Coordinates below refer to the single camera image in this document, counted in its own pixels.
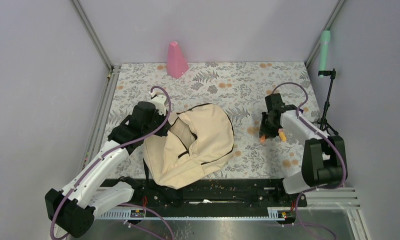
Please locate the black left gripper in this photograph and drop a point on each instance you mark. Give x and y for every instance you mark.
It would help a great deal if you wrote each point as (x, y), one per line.
(163, 131)

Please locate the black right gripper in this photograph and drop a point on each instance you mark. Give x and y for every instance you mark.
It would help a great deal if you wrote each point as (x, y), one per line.
(264, 131)

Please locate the yellow highlighter pen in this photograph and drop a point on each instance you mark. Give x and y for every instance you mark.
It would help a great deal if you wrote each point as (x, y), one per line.
(282, 135)

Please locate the beige canvas backpack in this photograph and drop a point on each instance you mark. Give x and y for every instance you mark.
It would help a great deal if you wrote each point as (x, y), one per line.
(200, 141)

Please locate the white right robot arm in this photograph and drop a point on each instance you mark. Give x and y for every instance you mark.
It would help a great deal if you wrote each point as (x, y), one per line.
(324, 161)

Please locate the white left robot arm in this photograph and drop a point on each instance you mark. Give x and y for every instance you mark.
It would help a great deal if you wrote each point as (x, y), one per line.
(76, 205)

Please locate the black tripod stand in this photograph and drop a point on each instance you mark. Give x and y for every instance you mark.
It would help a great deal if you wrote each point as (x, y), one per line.
(323, 122)

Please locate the pink cone block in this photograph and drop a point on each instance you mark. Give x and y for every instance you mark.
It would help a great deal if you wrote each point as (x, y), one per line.
(176, 63)

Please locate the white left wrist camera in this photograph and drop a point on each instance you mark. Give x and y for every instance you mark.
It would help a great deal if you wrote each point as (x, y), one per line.
(160, 102)

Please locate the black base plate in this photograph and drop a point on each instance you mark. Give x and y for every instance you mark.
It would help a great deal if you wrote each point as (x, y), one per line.
(253, 192)

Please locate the aluminium cable duct rail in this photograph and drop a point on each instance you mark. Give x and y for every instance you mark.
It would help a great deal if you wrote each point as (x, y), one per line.
(249, 214)

